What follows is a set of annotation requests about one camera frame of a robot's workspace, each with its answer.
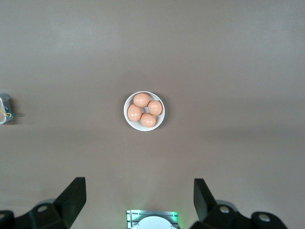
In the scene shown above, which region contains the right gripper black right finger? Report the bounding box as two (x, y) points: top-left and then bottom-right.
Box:
(190, 178), (290, 229)

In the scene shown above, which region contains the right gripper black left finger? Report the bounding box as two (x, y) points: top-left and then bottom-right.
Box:
(0, 177), (87, 229)

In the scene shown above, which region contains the brown egg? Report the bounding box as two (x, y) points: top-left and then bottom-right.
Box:
(148, 100), (163, 116)
(127, 104), (142, 122)
(140, 112), (157, 127)
(133, 93), (152, 108)

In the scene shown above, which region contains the clear plastic egg box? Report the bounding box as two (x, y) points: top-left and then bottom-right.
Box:
(0, 89), (13, 126)

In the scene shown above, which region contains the white round bowl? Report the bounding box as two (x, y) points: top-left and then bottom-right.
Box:
(123, 90), (165, 132)

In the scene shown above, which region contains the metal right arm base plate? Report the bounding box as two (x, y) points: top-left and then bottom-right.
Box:
(125, 209), (179, 229)

